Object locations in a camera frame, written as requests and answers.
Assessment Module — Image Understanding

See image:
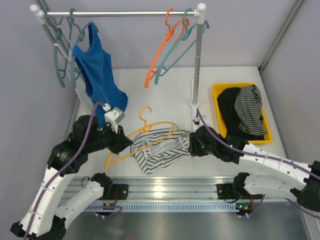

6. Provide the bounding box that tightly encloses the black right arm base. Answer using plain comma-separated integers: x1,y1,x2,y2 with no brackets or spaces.
216,183,250,202

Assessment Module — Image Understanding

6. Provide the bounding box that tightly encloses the grey-blue hanger with top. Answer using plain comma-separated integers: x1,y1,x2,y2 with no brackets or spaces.
71,22,91,81

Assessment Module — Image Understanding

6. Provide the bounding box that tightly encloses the slotted grey cable duct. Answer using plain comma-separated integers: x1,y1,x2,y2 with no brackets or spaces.
85,202,239,213

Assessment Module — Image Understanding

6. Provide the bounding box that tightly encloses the plain black garment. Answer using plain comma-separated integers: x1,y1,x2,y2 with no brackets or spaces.
217,87,264,140

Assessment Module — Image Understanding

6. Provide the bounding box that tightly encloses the grey-blue hanger middle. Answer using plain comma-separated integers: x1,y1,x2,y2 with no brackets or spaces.
69,8,79,89

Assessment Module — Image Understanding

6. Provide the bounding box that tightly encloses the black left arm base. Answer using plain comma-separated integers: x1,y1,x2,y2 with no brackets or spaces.
97,184,129,200

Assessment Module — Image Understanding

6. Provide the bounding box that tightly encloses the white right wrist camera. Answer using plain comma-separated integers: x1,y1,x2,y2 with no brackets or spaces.
192,116,213,132

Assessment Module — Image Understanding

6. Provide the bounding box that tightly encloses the yellow hanger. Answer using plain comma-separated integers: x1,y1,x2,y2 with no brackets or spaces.
104,105,182,171

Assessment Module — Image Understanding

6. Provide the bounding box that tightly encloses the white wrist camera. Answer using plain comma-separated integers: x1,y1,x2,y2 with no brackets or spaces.
102,103,125,134
192,116,213,132

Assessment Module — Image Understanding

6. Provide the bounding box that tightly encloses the aluminium mounting rail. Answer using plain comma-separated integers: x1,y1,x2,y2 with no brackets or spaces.
57,176,273,203

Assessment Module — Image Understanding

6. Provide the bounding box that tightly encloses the black white-striped tank top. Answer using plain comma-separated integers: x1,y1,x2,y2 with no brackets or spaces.
234,84,268,136

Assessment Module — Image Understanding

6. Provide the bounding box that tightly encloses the white clothes rack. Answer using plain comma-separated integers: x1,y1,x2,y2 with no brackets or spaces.
29,3,209,129

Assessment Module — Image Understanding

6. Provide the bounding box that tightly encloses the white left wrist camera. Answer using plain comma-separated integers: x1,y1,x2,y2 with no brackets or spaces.
102,103,125,134

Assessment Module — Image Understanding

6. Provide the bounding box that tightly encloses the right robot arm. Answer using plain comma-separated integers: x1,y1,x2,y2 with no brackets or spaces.
188,126,320,212

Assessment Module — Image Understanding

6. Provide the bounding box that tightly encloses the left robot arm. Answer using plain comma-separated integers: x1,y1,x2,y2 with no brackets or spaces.
10,110,132,240

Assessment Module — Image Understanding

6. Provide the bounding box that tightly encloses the grey-blue hanger left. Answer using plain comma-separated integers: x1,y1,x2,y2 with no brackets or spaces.
42,9,67,88

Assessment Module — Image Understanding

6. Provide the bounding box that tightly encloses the blue tank top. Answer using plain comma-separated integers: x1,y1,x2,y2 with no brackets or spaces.
72,22,129,111

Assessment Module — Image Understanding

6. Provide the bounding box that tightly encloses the white black-striped tank top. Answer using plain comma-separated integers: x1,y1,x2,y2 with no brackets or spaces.
130,129,191,175

